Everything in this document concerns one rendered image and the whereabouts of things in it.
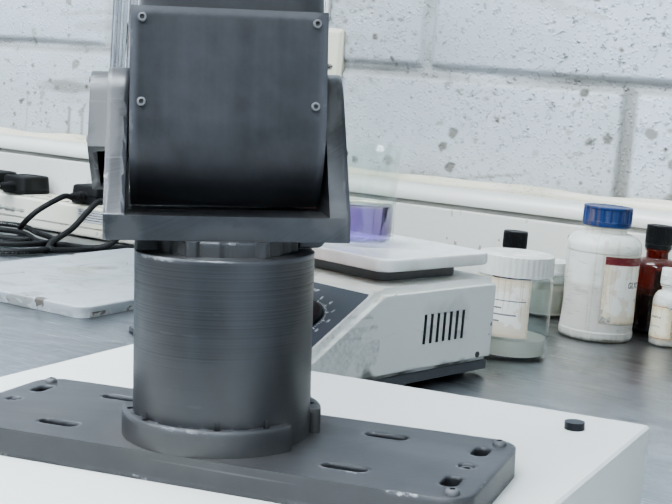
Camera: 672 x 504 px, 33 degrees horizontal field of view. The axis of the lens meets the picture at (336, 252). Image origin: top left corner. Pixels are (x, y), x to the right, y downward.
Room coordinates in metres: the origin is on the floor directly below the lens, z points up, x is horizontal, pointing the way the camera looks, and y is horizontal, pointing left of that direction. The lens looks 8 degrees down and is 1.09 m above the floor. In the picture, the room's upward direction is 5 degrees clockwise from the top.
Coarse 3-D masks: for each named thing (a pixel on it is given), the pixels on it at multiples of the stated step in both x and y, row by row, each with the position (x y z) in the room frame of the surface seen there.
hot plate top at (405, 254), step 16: (400, 240) 0.84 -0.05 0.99; (416, 240) 0.85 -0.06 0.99; (320, 256) 0.77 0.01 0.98; (336, 256) 0.76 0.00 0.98; (352, 256) 0.75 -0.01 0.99; (368, 256) 0.74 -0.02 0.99; (384, 256) 0.75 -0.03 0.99; (400, 256) 0.75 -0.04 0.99; (416, 256) 0.76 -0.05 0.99; (432, 256) 0.77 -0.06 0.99; (448, 256) 0.78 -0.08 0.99; (464, 256) 0.79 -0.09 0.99; (480, 256) 0.81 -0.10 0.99
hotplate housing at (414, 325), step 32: (352, 288) 0.74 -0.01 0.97; (384, 288) 0.73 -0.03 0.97; (416, 288) 0.75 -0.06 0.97; (448, 288) 0.78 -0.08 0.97; (480, 288) 0.80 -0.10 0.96; (352, 320) 0.71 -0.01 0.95; (384, 320) 0.72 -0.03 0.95; (416, 320) 0.75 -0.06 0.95; (448, 320) 0.77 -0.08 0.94; (480, 320) 0.80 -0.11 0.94; (320, 352) 0.69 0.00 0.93; (352, 352) 0.70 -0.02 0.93; (384, 352) 0.73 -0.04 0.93; (416, 352) 0.75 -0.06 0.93; (448, 352) 0.78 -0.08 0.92; (480, 352) 0.81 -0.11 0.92
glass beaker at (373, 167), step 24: (360, 144) 0.84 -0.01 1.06; (384, 144) 0.84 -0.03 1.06; (360, 168) 0.79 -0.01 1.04; (384, 168) 0.79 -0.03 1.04; (360, 192) 0.79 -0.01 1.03; (384, 192) 0.79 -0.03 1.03; (360, 216) 0.79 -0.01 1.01; (384, 216) 0.79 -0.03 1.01; (360, 240) 0.79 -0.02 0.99; (384, 240) 0.79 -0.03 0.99
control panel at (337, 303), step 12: (324, 288) 0.74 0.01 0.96; (336, 288) 0.74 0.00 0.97; (324, 300) 0.73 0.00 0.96; (336, 300) 0.73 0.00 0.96; (348, 300) 0.72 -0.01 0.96; (360, 300) 0.72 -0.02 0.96; (324, 312) 0.72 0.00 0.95; (336, 312) 0.71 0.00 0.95; (348, 312) 0.71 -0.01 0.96; (324, 324) 0.70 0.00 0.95; (336, 324) 0.70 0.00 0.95; (312, 336) 0.70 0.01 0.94
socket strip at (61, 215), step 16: (0, 192) 1.43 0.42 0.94; (0, 208) 1.42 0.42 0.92; (16, 208) 1.41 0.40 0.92; (32, 208) 1.40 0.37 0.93; (48, 208) 1.38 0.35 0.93; (64, 208) 1.37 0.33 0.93; (80, 208) 1.36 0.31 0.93; (96, 208) 1.35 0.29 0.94; (32, 224) 1.40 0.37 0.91; (48, 224) 1.38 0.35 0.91; (64, 224) 1.37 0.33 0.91; (80, 224) 1.36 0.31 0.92; (96, 224) 1.35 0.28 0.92; (128, 240) 1.32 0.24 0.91
